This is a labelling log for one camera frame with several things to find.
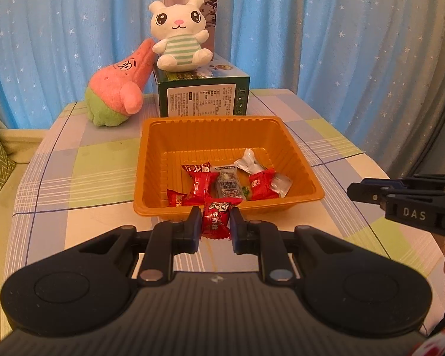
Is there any pink starfish plush toy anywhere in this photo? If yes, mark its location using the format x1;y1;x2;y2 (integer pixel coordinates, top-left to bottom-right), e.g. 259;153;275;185
85;38;155;127

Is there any silver foil snack packet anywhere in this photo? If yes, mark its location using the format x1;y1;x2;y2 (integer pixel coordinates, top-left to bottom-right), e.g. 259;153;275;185
234;149;293;197

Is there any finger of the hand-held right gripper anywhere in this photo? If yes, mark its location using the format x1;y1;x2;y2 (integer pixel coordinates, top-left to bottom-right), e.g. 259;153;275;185
359;174;445;194
347;182;389;211

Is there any green cardboard box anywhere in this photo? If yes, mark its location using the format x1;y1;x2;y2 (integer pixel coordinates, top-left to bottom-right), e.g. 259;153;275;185
154;53;251;118

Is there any dark grey snack packet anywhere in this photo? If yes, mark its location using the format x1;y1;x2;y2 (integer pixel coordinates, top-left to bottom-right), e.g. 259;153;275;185
211;165;246;200

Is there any red candy cartoon print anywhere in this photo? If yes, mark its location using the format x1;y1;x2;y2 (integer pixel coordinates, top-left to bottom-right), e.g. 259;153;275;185
201;197;243;240

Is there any red snack packet white label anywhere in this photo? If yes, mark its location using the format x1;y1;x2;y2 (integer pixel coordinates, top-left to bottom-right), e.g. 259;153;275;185
187;171;216;207

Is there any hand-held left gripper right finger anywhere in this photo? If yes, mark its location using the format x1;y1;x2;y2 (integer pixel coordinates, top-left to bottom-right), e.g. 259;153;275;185
229;207;357;287

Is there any blue star curtain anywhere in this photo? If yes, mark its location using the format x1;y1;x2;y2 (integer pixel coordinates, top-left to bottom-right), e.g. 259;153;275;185
0;0;445;180

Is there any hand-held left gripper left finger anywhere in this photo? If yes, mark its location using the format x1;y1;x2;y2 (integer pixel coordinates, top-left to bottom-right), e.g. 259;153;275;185
73;206;202;287

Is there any white bunny plush toy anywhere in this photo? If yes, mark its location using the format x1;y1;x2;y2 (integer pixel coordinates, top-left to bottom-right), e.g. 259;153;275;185
149;0;213;71

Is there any cream sofa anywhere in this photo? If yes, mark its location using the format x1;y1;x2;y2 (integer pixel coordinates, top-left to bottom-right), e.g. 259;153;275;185
0;128;50;342

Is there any orange plastic tray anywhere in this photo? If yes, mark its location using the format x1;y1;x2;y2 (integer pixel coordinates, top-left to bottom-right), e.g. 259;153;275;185
133;116;326;222

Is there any grey printed box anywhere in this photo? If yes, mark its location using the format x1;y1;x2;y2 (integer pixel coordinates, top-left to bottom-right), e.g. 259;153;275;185
159;0;219;55

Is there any red square snack packet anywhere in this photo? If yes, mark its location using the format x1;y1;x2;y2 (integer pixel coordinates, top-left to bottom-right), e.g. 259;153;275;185
248;168;279;201

